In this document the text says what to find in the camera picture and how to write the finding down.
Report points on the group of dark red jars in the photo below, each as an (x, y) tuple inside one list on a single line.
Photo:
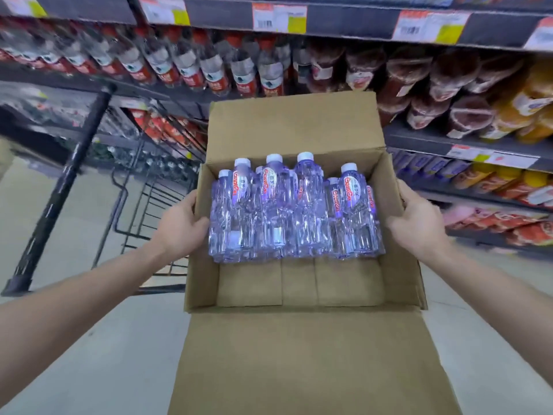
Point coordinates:
[(410, 73)]

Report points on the person's right forearm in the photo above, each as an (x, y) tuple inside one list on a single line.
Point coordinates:
[(497, 302)]

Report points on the person's left hand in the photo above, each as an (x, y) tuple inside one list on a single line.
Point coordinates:
[(181, 233)]

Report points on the brown cardboard box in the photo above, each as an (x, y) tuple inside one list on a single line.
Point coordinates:
[(311, 363)]

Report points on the white yellow price tag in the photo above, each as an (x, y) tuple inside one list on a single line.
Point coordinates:
[(517, 160), (164, 10), (280, 18), (430, 26), (21, 5), (540, 34), (470, 153)]

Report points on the person's right hand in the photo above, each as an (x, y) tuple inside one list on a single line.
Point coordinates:
[(419, 229)]

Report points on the row of red label bottles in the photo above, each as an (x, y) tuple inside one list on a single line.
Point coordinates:
[(186, 69)]

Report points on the person's left forearm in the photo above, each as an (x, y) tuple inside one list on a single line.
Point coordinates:
[(65, 315)]

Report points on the group of small water bottles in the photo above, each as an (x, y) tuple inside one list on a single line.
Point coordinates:
[(276, 211)]

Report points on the group of red packaged bottles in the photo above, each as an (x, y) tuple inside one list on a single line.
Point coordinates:
[(155, 125)]

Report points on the dark grey metal shelf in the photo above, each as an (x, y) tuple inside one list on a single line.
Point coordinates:
[(354, 22)]

